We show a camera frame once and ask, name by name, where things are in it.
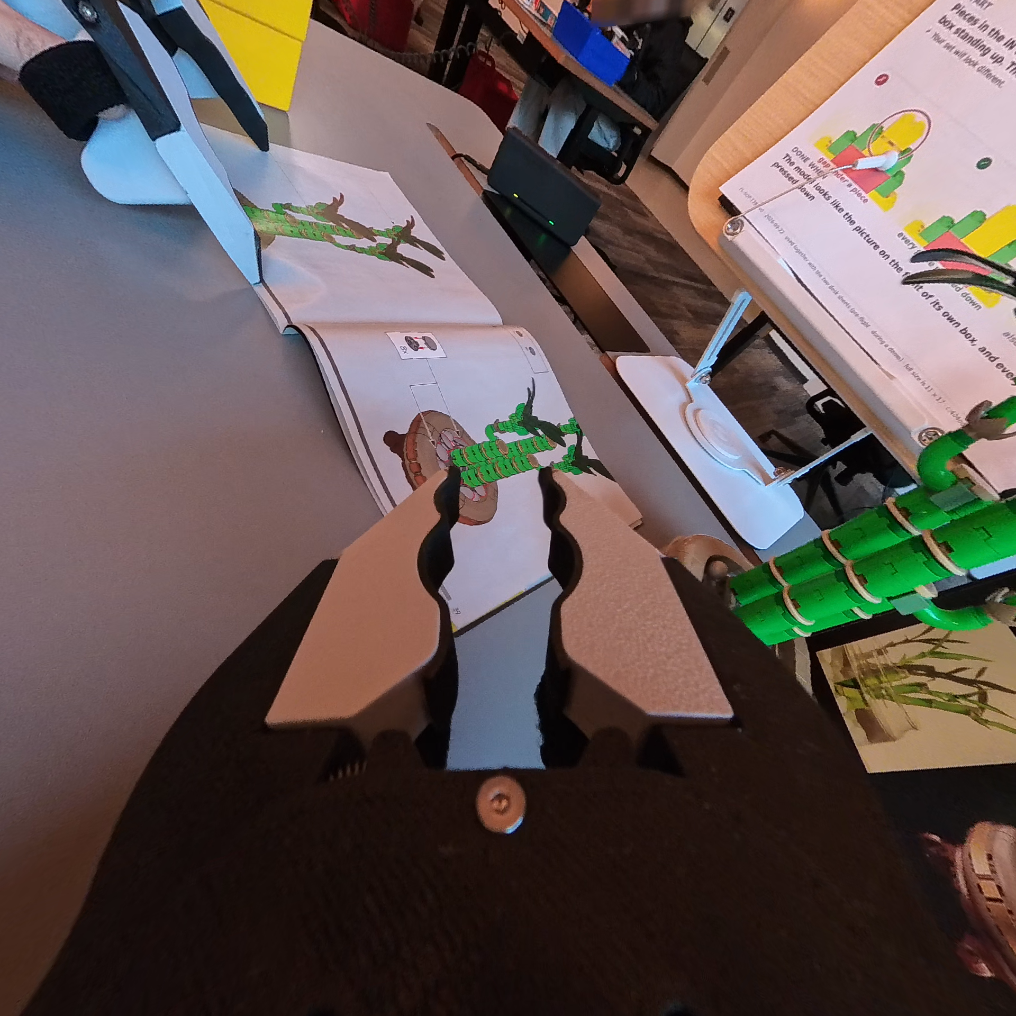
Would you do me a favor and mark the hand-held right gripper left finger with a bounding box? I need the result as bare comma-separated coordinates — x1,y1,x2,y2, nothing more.
264,467,463,769

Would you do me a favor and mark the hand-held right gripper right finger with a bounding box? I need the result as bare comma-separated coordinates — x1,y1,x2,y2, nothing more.
537,467,735,769

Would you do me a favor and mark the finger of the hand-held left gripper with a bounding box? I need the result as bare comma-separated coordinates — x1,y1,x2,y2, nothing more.
147,0,271,152
59,0,264,285

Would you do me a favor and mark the building instruction booklet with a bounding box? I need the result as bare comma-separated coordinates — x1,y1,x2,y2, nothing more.
230,147,646,636

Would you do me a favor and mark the grey desk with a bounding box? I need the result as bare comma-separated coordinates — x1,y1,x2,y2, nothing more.
0,20,822,1013

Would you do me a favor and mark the white desk stand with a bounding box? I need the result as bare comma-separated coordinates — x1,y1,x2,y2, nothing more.
615,289,874,550

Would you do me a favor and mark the person's left hand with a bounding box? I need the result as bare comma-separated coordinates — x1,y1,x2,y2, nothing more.
0,10,74,82

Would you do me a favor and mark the yellow plastic bin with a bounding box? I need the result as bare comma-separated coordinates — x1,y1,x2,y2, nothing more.
198,0,314,112

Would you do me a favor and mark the green brick bamboo model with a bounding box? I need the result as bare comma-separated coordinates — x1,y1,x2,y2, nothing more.
663,246,1016,981

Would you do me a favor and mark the red container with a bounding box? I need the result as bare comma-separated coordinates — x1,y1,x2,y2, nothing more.
459,49,519,132

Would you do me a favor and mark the bamboo set box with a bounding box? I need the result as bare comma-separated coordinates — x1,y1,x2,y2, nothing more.
810,619,1016,842

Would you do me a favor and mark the black power box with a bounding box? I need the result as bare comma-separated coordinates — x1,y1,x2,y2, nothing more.
486,127,602,247

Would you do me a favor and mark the blue plastic bin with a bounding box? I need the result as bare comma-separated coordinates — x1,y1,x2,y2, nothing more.
551,0,632,87

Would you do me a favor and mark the printed instruction sheet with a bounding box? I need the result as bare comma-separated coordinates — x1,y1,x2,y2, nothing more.
718,0,1016,446

